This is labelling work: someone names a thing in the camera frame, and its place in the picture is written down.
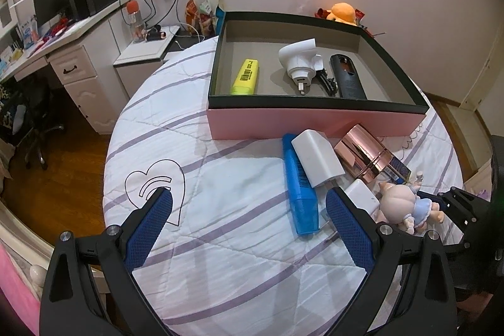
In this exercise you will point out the black office chair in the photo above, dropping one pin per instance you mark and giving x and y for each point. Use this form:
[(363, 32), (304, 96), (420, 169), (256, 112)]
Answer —
[(35, 111)]

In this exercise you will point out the blue patterned box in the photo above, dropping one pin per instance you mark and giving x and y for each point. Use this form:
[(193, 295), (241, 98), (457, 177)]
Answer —
[(399, 168)]

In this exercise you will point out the black hair clip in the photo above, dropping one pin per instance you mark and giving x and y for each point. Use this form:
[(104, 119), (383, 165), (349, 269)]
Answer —
[(327, 82)]

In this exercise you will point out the black remote control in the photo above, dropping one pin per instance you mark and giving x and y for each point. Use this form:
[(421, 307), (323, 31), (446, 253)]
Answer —
[(348, 80)]

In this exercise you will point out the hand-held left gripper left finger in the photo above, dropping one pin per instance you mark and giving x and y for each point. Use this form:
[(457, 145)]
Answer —
[(151, 225)]

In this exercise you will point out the white door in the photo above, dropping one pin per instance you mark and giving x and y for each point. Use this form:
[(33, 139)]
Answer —
[(484, 84)]

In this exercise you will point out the clear bottle with red cap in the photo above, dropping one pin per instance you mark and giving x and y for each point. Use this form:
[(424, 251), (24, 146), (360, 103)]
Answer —
[(136, 21)]

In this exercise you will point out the white nightstand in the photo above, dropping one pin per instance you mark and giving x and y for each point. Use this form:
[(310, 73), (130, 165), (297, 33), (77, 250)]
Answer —
[(145, 52)]

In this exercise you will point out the orange snack bag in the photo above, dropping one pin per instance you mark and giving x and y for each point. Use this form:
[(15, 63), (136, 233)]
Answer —
[(197, 17)]

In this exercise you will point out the rose gold cup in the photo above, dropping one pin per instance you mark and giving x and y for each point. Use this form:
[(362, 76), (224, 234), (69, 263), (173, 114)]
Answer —
[(362, 151)]

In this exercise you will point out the blue white box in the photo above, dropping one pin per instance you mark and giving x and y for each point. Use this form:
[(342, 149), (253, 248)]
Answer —
[(28, 31)]

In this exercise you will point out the small black device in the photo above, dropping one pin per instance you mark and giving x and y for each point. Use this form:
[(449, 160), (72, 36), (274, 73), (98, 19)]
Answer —
[(155, 34)]

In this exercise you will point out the white desk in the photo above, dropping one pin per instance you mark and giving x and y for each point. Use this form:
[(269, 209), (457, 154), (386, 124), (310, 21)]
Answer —
[(78, 84)]

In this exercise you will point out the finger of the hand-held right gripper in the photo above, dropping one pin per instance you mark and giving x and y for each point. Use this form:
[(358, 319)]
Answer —
[(458, 204)]

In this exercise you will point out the white cube charger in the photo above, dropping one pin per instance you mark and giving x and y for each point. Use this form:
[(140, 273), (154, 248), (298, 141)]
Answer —
[(360, 196)]

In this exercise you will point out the pink box with black rim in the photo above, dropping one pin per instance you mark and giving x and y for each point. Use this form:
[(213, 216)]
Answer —
[(275, 121)]

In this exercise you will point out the blue white snack bag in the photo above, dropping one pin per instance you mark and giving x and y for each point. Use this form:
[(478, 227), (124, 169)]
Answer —
[(219, 15)]

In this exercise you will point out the pig doll figure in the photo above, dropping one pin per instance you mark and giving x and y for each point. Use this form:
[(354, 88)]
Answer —
[(397, 202)]

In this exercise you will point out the white bed frame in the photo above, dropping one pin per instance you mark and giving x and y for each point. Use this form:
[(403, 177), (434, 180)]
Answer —
[(35, 273)]

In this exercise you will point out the white round plug adapter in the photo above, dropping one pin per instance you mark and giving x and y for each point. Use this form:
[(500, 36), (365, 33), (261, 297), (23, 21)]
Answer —
[(299, 60)]

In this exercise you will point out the orange octopus plush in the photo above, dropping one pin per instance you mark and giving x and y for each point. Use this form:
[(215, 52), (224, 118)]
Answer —
[(342, 12)]

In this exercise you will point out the pink cloth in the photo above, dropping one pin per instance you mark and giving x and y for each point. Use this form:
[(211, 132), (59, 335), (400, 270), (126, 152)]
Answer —
[(15, 288)]

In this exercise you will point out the yellow highlighter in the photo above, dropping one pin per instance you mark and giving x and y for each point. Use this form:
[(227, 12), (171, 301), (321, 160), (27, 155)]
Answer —
[(245, 78)]

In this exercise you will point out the blue plastic case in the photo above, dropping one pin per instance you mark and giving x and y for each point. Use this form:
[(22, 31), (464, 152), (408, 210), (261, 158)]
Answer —
[(303, 202)]

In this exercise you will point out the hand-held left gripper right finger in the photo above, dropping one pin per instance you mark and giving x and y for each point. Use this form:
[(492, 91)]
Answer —
[(350, 229)]

